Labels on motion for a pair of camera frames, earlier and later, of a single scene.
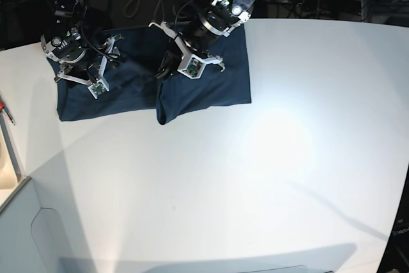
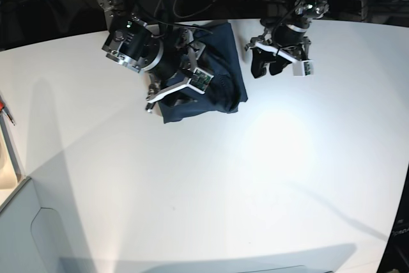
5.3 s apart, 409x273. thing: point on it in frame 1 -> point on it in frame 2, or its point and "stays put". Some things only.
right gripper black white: (195, 44) -> (284, 43)
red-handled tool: (2, 109) stays put
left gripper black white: (91, 71) -> (172, 56)
